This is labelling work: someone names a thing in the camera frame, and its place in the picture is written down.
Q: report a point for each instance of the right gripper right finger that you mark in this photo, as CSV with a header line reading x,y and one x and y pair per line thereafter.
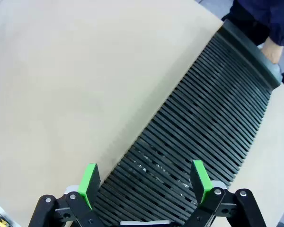
x,y
203,186

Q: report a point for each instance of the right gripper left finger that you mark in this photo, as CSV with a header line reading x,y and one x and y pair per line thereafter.
x,y
85,189

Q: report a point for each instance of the person's left forearm dark sleeve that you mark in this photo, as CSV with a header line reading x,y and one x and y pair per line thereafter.
x,y
281,23

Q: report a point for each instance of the person's left hand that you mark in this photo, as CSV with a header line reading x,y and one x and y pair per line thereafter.
x,y
272,52

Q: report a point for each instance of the black slotted PCB rack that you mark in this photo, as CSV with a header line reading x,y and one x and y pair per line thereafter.
x,y
203,118

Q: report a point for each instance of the person torso in dark jacket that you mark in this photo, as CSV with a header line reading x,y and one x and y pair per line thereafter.
x,y
246,23

